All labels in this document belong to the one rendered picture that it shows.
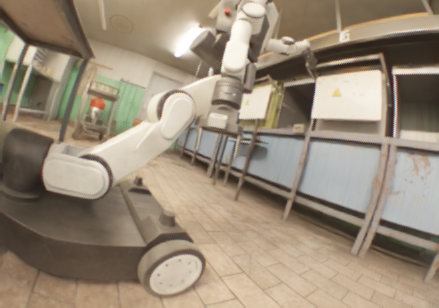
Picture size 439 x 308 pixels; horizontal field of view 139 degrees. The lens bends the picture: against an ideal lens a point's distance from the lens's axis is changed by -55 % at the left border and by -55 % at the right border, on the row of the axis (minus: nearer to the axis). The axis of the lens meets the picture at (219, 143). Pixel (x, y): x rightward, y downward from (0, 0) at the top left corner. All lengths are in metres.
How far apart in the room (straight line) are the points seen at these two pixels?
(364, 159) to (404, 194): 0.43
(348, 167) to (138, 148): 1.42
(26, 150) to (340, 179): 1.76
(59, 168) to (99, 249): 0.23
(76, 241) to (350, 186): 1.57
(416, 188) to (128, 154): 1.59
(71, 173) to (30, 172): 0.14
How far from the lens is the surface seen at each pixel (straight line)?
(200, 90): 0.66
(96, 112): 4.71
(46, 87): 4.92
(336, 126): 1.61
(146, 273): 0.49
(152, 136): 0.55
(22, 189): 0.63
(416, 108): 2.19
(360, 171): 1.52
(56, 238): 0.49
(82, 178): 0.54
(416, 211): 1.46
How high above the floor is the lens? 0.46
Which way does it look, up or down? 2 degrees up
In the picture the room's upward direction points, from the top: 16 degrees clockwise
